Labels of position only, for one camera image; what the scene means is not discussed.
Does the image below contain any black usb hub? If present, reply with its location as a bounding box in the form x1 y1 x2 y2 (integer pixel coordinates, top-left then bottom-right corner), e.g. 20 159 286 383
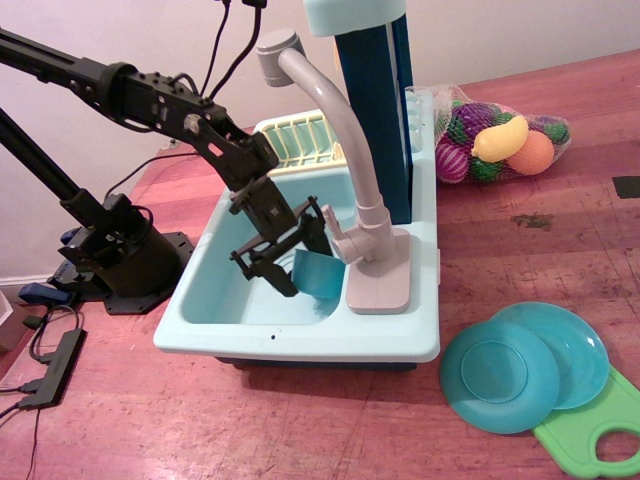
17 328 87 411

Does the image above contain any teal plastic cup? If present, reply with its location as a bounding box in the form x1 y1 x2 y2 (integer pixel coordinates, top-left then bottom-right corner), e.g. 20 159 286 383
291 249 345 299

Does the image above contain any grey toy faucet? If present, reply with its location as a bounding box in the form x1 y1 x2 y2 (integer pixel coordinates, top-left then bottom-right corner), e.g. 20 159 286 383
257 28 411 314

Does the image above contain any green cutting board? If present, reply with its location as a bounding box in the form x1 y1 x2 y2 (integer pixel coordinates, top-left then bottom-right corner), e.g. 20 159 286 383
532 368 639 479

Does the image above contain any rear teal plate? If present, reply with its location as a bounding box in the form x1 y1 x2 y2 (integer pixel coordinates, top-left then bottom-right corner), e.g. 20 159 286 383
491 302 609 410

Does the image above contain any teal plate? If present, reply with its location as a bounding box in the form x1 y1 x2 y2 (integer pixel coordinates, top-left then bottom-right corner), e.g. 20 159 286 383
491 302 609 410
440 321 560 434

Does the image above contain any light blue toy sink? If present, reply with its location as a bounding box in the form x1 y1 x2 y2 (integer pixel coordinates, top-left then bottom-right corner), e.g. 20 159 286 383
153 90 440 363

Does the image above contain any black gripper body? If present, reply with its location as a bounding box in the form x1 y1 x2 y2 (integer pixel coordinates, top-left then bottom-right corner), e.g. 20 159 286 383
229 176 323 270

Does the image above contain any black hanging cable left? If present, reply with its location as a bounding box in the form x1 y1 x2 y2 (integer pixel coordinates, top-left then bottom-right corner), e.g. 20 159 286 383
202 0 232 96

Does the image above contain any black tape patch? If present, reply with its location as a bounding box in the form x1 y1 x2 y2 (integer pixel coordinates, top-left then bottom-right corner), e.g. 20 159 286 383
612 176 640 199

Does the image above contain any blue clamp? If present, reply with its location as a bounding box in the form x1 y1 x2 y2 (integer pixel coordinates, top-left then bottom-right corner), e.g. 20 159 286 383
18 283 75 305

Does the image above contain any black hanging cable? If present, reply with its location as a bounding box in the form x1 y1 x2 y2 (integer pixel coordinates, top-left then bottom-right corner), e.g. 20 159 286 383
202 0 232 96
207 0 269 99

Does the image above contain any front teal plate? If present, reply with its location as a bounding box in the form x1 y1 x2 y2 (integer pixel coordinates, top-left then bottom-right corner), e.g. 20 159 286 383
440 321 560 434

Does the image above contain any dark blue water tank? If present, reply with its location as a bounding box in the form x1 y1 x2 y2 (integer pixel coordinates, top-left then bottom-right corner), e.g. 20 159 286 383
303 0 413 225

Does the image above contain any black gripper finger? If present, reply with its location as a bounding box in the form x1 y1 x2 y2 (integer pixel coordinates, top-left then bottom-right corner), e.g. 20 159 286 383
300 215 333 257
242 258 299 297

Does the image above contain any orange toy fruit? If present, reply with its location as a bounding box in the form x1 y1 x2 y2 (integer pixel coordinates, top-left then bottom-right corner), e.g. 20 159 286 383
507 131 554 176

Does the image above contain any yellow toy mango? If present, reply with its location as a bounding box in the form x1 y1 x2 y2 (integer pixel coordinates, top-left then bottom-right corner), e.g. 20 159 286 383
471 116 529 163

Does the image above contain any mesh bag of toy fruit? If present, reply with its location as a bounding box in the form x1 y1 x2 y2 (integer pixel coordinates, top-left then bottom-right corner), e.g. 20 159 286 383
405 84 571 184

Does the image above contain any black hanging cable right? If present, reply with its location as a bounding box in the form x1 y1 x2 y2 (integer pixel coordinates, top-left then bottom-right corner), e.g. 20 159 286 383
207 0 269 99

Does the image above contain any cream dish rack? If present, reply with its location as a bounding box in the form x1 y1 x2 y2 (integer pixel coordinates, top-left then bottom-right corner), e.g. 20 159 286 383
254 109 347 176

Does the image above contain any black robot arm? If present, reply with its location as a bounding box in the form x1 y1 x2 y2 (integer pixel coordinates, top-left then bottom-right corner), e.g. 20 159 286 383
1 31 331 315

